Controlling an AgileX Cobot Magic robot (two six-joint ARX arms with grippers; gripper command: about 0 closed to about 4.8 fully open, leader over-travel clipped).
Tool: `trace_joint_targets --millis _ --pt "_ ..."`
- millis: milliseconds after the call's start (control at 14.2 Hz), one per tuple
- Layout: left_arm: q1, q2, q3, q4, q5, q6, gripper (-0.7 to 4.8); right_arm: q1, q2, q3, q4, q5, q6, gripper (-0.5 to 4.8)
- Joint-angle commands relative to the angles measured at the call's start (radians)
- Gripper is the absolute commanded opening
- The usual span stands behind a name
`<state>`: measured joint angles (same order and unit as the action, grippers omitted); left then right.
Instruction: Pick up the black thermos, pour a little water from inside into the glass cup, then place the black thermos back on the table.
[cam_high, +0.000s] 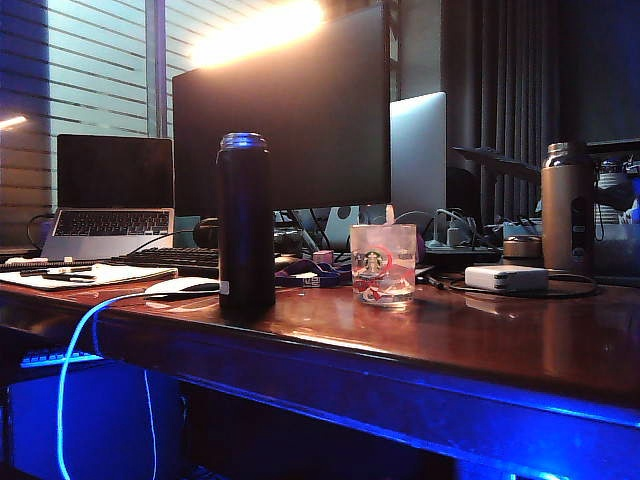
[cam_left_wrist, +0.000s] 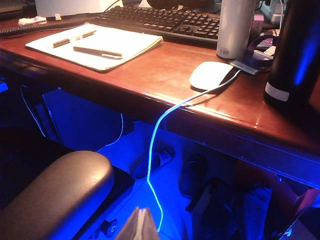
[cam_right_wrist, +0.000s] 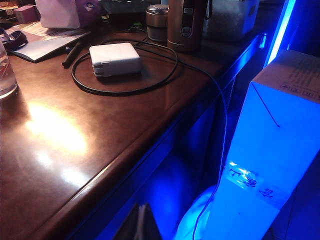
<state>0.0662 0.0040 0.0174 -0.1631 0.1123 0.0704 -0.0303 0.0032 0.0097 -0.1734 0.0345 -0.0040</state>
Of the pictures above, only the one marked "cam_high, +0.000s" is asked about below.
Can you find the silver upright screen back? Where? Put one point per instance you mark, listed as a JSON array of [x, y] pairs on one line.
[[417, 155]]

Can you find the small pink cube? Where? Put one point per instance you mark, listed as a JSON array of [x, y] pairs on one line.
[[323, 257]]

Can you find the white computer mouse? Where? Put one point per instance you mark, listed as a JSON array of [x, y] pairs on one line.
[[182, 286]]

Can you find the Starbucks glass cup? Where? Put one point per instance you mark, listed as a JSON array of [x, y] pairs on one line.
[[382, 270]]

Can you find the large black computer monitor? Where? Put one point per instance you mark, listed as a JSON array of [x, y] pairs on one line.
[[280, 125]]

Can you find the blue lit cabinet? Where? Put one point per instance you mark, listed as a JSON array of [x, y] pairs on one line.
[[100, 425]]

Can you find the black thermos bottle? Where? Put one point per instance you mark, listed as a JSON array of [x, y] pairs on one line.
[[245, 225]]

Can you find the grey window post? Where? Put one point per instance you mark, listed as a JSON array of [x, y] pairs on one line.
[[156, 65]]

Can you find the white ribbed container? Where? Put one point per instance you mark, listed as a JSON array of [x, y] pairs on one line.
[[610, 185]]

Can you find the white notepad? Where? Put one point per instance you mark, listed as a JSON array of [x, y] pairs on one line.
[[125, 274]]

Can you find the horizontal window blinds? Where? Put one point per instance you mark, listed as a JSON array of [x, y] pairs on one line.
[[95, 75]]

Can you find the blue lit keyboard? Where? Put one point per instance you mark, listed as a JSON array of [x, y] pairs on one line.
[[55, 357]]

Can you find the black tilted panel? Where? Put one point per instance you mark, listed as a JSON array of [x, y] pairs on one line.
[[495, 162]]

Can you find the short black pen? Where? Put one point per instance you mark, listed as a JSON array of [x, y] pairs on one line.
[[431, 282]]

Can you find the white power strip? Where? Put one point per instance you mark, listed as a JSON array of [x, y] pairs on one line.
[[470, 248]]

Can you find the open silver laptop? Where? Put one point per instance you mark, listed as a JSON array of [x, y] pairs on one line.
[[112, 200]]

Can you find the white power adapter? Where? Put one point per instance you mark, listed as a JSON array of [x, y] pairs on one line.
[[505, 278]]

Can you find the white plug charger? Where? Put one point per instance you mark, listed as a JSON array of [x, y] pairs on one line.
[[455, 235]]

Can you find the black keyboard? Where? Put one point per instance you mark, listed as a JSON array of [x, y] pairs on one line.
[[170, 257]]

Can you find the bronze metal thermos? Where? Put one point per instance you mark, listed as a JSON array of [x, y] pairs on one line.
[[562, 215]]

